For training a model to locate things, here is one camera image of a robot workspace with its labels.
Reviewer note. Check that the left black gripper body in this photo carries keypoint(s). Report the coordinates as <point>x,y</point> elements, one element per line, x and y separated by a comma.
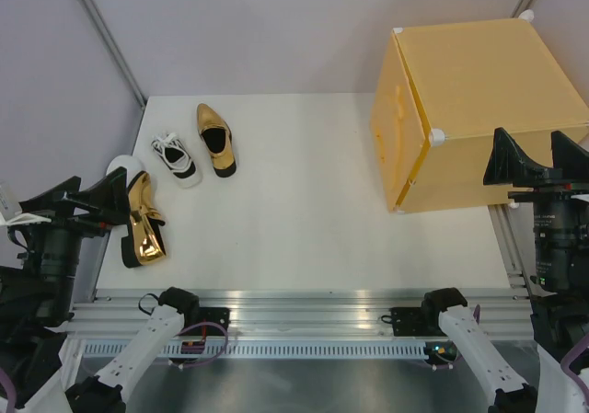
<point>55,246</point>

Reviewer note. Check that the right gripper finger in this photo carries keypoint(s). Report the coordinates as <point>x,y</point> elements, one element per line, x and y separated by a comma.
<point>569,157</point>
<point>510,165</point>

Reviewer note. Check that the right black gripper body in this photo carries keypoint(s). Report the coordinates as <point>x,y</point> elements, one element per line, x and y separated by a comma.
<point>562,225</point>

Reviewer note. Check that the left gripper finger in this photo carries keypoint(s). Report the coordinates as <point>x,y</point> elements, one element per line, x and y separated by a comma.
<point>105,202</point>
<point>52,200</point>

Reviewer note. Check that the gold loafer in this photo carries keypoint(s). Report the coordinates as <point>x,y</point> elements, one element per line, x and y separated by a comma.
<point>217,137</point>
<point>144,244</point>

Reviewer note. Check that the black white sneaker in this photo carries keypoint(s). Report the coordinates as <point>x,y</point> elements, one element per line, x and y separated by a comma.
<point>174,155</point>

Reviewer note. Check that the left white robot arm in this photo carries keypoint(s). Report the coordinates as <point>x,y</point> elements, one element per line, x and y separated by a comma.
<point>36,297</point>

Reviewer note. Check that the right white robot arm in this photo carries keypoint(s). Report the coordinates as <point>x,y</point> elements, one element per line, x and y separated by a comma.
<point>560,329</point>

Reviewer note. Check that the yellow plastic shoe cabinet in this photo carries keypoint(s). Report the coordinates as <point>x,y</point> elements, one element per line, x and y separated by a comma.
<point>475,77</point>

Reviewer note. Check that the white sneaker sole up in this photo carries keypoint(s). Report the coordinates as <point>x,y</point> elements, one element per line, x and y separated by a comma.
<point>131,169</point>

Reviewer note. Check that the white slotted cable duct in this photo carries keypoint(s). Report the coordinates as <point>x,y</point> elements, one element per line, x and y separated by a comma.
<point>413,350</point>

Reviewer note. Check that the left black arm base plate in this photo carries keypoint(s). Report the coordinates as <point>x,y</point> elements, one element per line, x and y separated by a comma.
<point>218,315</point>

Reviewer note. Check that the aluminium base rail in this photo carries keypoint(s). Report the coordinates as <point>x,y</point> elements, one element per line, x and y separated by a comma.
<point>345,315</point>

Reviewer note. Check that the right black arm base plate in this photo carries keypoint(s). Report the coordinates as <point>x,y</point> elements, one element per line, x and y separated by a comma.
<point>410,322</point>

